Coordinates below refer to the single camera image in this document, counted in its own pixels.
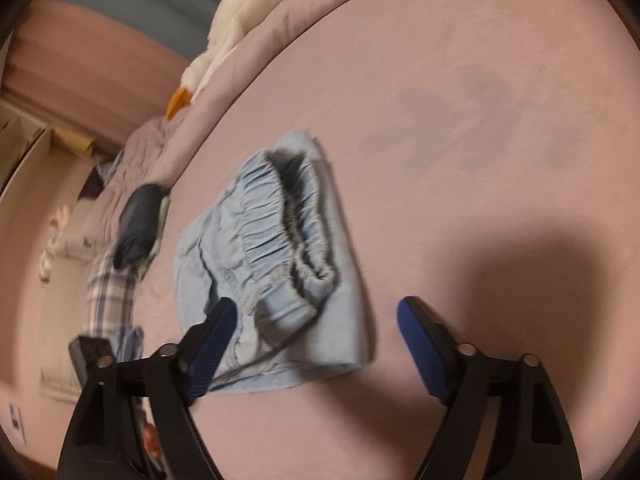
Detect white goose plush toy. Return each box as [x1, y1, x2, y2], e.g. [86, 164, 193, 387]
[166, 0, 346, 121]

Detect plaid pillow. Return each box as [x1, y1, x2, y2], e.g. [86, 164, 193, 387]
[85, 252, 140, 338]

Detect pink duvet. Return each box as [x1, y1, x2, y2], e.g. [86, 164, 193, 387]
[82, 0, 416, 241]

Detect light blue strawberry print pants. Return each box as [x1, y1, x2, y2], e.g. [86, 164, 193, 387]
[173, 130, 373, 392]

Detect pink curtain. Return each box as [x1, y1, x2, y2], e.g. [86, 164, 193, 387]
[0, 0, 201, 153]

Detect white wall socket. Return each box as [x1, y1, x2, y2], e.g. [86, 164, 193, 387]
[9, 402, 27, 446]

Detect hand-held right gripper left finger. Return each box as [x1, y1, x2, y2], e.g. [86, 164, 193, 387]
[56, 296, 237, 480]

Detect folded light blue jeans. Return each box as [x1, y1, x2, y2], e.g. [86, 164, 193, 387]
[111, 325, 146, 362]

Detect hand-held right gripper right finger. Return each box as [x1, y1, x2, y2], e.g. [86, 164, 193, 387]
[397, 296, 583, 480]

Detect folded dark blue jeans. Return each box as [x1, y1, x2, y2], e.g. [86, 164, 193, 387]
[113, 183, 168, 270]

